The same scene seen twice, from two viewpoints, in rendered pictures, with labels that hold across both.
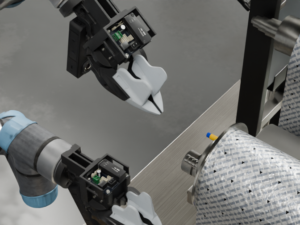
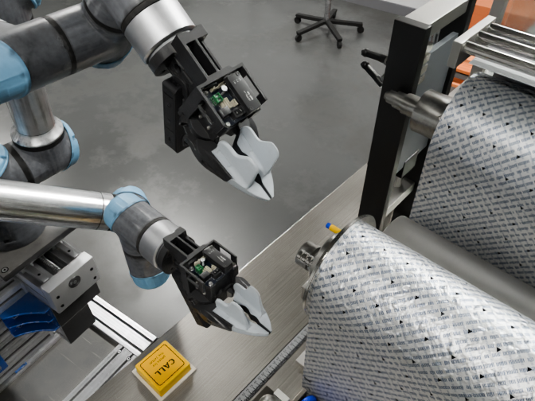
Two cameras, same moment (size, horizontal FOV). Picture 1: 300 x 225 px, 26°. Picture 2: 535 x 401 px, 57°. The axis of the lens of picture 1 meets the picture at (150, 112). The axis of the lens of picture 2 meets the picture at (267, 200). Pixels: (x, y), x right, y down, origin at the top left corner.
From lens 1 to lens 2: 0.37 m
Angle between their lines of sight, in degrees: 3
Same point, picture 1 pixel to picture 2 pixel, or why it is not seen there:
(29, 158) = (131, 239)
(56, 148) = (161, 230)
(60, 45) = not seen: hidden behind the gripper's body
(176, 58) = (307, 145)
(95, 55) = (191, 123)
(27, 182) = (134, 263)
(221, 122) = (344, 207)
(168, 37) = (302, 128)
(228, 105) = (352, 189)
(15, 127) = (120, 204)
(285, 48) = (423, 128)
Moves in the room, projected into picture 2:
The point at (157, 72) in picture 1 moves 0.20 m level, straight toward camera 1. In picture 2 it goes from (267, 148) to (250, 286)
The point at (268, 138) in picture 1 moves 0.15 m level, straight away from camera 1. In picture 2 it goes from (399, 233) to (411, 165)
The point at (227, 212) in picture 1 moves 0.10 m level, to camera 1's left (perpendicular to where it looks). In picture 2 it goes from (346, 328) to (259, 323)
